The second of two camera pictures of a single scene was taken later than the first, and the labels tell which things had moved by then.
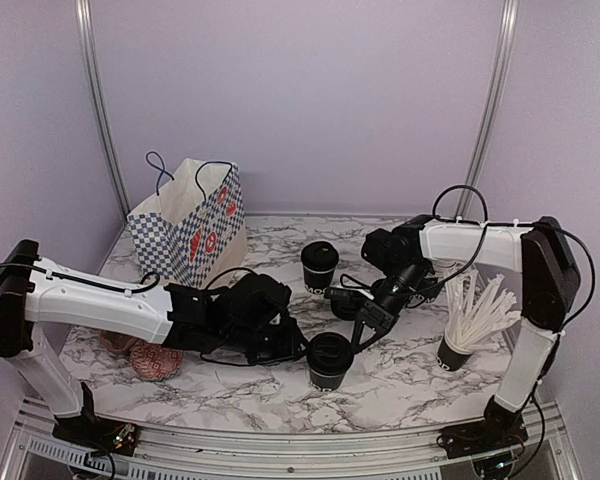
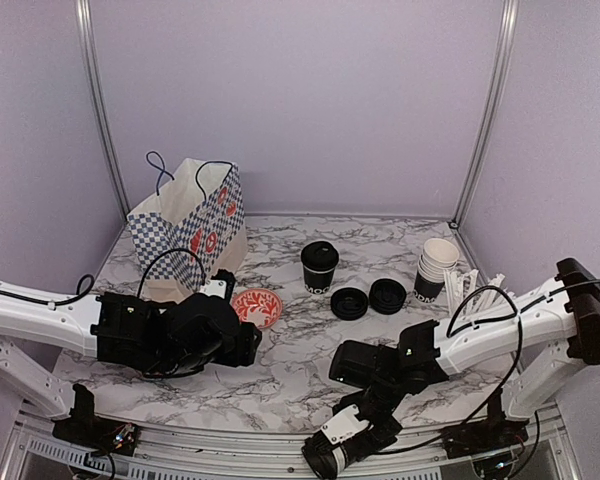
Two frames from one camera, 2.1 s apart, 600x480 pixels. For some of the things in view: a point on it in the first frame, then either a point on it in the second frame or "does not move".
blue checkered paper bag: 194,231 does not move
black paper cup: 329,356 -> 350,452
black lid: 346,308 does not move
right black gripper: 381,320 -> 389,432
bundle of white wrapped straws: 477,311 does not move
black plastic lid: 329,353 -> 318,451
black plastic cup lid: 319,256 does not move
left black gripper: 289,346 -> 241,350
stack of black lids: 383,290 does not move
